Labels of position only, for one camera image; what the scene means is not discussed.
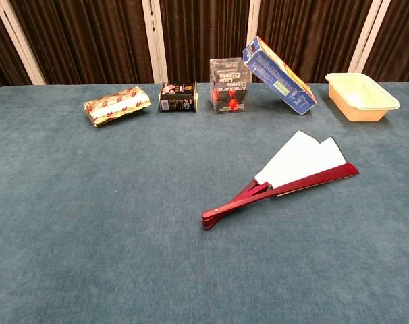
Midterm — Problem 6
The red-ribbed white paper folding fan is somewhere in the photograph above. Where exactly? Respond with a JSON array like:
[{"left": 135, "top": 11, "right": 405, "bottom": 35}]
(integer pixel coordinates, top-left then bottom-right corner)
[{"left": 200, "top": 130, "right": 360, "bottom": 232}]

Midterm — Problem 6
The black rectangular tin can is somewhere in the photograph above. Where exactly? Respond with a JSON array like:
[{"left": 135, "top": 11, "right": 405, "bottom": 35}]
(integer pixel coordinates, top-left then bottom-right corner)
[{"left": 158, "top": 81, "right": 199, "bottom": 113}]

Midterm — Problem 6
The clear coffee capsule box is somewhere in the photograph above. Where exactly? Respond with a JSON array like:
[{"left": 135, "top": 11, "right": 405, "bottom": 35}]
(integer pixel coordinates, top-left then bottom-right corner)
[{"left": 209, "top": 57, "right": 254, "bottom": 115}]

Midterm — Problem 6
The gold red-striped wrapped package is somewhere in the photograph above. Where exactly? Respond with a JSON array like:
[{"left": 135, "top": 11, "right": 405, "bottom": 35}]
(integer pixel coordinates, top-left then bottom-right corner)
[{"left": 82, "top": 86, "right": 152, "bottom": 128}]

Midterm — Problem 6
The blue cardboard box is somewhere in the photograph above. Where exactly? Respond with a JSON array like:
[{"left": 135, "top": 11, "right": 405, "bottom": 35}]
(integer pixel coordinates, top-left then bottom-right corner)
[{"left": 242, "top": 35, "right": 318, "bottom": 116}]

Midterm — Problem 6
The cream plastic tray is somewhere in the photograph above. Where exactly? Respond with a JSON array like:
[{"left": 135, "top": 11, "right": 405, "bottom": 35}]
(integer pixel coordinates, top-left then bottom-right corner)
[{"left": 324, "top": 72, "right": 401, "bottom": 123}]

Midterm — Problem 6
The brown pleated curtain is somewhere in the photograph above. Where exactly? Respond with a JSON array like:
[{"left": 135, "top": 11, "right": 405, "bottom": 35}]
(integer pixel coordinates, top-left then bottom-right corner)
[{"left": 0, "top": 0, "right": 409, "bottom": 92}]

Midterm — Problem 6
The white frame post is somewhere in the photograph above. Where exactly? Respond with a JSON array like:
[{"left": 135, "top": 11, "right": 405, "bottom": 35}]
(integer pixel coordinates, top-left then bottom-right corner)
[
  {"left": 142, "top": 0, "right": 169, "bottom": 84},
  {"left": 0, "top": 0, "right": 47, "bottom": 86},
  {"left": 246, "top": 0, "right": 263, "bottom": 84},
  {"left": 346, "top": 0, "right": 393, "bottom": 74}
]

